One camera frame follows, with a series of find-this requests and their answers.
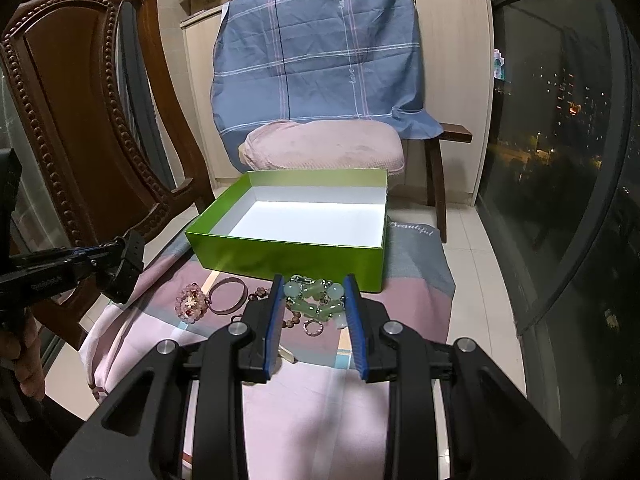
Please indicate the glass balcony window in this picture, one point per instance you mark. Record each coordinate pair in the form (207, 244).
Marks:
(565, 135)

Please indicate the pink cushion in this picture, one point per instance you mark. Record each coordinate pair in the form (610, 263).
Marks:
(325, 145)

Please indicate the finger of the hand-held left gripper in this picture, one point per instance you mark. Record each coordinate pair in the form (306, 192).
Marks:
(125, 270)

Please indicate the carved wooden chair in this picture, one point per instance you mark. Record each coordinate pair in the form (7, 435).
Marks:
(75, 110)

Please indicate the person's left hand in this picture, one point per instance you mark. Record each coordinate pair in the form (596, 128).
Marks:
(27, 365)

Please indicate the blue plaid cloth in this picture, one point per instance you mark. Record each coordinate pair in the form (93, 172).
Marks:
(320, 55)

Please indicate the green cardboard box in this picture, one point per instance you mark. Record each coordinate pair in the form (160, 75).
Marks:
(300, 220)

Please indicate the clear bangle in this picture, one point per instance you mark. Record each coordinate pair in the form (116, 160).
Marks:
(312, 300)

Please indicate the dark wooden armchair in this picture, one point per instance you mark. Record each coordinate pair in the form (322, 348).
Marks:
(440, 180)

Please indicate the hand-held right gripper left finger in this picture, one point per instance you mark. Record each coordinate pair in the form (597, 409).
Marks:
(271, 332)

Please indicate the silver bangle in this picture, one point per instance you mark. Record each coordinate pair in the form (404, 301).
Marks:
(227, 296)

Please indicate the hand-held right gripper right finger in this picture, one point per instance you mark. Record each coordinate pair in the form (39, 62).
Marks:
(358, 332)

